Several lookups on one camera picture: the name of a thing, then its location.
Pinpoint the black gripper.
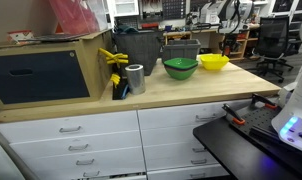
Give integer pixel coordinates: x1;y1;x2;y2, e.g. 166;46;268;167
222;34;237;49

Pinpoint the yellow plastic bowl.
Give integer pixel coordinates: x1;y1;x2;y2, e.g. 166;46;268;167
200;54;229;70

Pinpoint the dark green plastic bowl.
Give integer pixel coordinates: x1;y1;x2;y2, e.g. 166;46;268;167
164;58;198;70

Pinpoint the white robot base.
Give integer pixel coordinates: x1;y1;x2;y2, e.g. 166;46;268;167
271;25;302;151

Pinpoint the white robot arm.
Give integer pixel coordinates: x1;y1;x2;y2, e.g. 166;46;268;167
199;0;254;52

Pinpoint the wooden shelf unit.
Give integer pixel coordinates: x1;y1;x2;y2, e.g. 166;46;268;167
209;24;261;62

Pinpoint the black office chair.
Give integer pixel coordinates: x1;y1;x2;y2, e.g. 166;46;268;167
252;16;289;83

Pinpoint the grey plastic bin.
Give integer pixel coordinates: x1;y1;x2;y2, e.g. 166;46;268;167
162;39;201;62

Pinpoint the black orange clamp right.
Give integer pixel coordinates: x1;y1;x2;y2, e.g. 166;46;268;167
251;93;277;109

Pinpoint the black orange clamp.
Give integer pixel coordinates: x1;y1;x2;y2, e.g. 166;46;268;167
251;93;277;109
222;103;245;125

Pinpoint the light green bottom bowl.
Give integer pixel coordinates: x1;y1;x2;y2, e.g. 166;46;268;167
166;68;195;80

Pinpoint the black orange clamp left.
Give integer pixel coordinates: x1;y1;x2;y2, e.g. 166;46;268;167
222;103;245;125

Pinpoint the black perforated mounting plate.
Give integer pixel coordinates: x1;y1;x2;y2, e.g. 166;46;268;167
230;107;280;142

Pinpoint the dark grey fabric basket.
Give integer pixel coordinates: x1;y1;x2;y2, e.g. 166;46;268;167
114;30;163;76

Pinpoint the silver metal cylinder can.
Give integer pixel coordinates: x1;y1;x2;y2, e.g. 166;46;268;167
125;64;145;95

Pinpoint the black side table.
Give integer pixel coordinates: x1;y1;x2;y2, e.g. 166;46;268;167
193;118;302;180

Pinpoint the white drawer cabinet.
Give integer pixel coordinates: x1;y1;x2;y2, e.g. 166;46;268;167
0;102;226;180

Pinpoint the red plastic sheet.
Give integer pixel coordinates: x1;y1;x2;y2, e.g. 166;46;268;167
49;0;99;35

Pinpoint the large cardboard box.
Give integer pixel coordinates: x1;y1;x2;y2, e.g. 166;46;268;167
0;30;112;109

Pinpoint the yellow handled clamp upper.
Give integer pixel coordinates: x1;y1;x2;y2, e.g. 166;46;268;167
98;48;129;65

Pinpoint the yellow handled clamp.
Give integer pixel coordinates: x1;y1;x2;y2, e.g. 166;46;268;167
98;48;129;65
110;73;121;87

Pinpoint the yellow handled clamp lower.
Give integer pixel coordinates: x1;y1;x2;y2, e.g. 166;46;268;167
110;73;121;87

